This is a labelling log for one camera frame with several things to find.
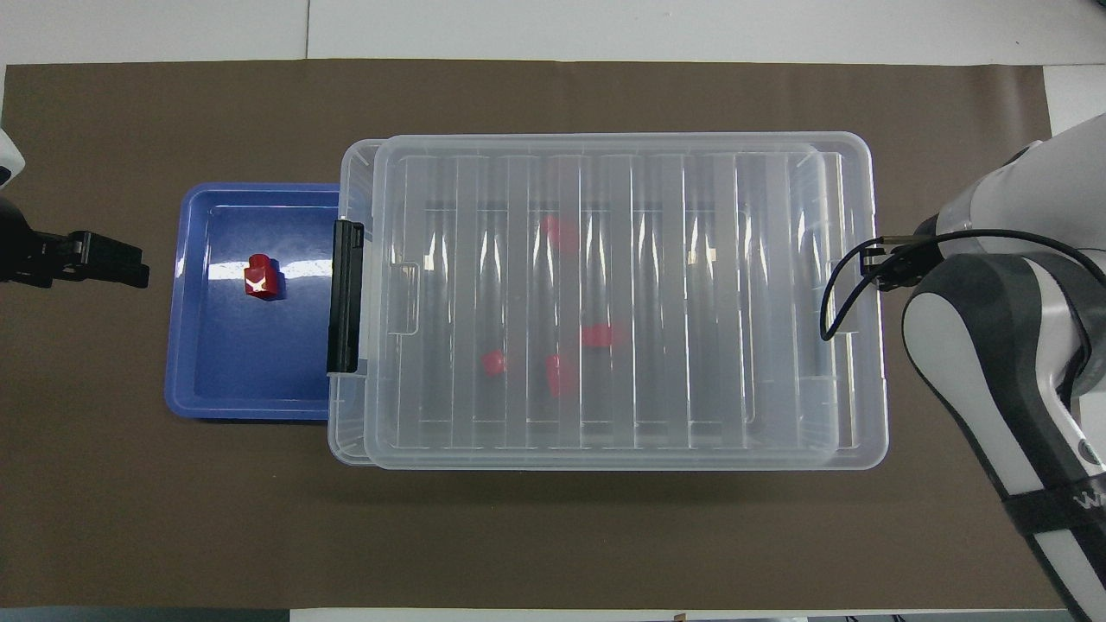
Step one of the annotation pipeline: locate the blue plastic tray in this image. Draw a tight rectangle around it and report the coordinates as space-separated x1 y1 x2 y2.
164 182 342 422

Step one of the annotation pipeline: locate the brown table mat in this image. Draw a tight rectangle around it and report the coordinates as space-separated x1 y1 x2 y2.
0 59 1077 611

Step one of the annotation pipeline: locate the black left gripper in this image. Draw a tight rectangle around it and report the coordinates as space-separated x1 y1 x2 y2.
0 199 150 289

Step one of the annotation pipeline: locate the clear ribbed box lid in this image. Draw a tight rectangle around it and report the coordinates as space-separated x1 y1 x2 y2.
363 131 889 472

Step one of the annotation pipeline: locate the clear plastic storage box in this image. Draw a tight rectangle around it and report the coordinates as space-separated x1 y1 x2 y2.
327 138 843 469

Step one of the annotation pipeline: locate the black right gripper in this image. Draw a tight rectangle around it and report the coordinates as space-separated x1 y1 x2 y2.
862 233 943 290

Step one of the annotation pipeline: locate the black box latch handle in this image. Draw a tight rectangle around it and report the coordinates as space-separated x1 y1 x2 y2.
327 219 365 375

